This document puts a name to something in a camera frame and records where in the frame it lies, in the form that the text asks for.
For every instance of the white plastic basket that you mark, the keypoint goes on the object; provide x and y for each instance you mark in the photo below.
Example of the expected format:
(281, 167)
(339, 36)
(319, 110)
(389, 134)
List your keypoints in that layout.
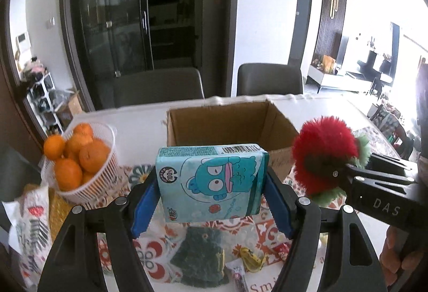
(102, 180)

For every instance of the wide grey dining chair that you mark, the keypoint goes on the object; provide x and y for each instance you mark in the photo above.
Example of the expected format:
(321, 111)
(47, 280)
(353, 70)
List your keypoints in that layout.
(157, 88)

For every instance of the pile of oranges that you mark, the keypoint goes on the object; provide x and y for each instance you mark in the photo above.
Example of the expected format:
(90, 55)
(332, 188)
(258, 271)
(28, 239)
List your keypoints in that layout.
(92, 155)

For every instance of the small cardboard box with clutter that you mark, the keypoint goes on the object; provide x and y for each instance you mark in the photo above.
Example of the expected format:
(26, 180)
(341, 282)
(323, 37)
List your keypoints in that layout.
(72, 108)

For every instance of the yellow paper bag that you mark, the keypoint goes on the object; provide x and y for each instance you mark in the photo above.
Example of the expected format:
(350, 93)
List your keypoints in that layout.
(328, 64)

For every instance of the pile of clothes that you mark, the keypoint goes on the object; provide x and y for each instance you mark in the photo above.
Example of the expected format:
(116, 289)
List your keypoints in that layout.
(33, 69)

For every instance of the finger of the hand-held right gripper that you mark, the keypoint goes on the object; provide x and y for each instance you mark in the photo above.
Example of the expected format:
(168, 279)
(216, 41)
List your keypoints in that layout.
(388, 163)
(337, 173)

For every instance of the red and green plush toy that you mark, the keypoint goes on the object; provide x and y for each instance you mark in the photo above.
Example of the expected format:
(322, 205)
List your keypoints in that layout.
(321, 141)

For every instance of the narrow grey dining chair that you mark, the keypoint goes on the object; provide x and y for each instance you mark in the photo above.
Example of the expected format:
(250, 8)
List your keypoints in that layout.
(269, 79)

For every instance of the white shoe rack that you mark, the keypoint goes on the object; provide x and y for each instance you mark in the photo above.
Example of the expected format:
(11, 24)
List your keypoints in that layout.
(43, 101)

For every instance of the dark interior door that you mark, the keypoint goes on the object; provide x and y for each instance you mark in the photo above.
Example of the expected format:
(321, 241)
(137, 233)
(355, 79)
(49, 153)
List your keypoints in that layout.
(302, 21)

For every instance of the dark slatted wall panel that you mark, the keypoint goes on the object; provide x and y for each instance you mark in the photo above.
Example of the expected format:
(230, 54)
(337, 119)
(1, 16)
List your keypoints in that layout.
(331, 31)

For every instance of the white intercom panel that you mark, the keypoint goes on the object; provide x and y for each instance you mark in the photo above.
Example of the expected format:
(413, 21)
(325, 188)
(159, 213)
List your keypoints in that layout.
(23, 41)

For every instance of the chair draped with cloth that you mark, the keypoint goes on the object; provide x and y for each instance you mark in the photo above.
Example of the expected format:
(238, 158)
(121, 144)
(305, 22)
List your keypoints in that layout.
(384, 121)

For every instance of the person's right hand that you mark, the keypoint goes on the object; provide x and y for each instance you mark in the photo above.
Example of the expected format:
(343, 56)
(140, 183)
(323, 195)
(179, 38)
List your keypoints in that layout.
(401, 262)

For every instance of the blue cartoon tissue pack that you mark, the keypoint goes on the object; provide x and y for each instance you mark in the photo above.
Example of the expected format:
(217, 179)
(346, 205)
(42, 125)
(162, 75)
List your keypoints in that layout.
(210, 185)

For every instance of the brown cardboard box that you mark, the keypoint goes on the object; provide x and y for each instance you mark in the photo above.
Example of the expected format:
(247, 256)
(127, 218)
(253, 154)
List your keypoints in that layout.
(217, 125)

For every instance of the dark green plush toy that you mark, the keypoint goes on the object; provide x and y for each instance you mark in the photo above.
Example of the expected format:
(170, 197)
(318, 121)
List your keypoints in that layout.
(200, 255)

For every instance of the dark side chair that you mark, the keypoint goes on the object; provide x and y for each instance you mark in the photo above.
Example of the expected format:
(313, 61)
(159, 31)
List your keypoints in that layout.
(20, 171)

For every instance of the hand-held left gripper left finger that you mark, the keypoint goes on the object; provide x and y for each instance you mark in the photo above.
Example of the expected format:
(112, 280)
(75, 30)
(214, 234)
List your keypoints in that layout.
(143, 208)

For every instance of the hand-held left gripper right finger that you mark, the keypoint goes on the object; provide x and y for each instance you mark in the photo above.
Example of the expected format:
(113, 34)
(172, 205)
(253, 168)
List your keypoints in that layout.
(279, 208)

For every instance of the white TV cabinet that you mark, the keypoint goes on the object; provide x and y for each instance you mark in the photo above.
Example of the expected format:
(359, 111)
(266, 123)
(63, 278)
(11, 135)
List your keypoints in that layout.
(329, 79)

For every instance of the dark glass sliding door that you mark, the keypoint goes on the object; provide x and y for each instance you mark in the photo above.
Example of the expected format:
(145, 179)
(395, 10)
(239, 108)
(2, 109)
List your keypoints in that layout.
(133, 11)

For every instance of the white light switch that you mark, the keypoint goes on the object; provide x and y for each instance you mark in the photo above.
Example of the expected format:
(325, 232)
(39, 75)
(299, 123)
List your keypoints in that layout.
(50, 22)

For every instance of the floral tissue pouch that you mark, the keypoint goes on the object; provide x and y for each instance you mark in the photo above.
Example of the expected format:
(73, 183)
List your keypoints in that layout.
(33, 221)

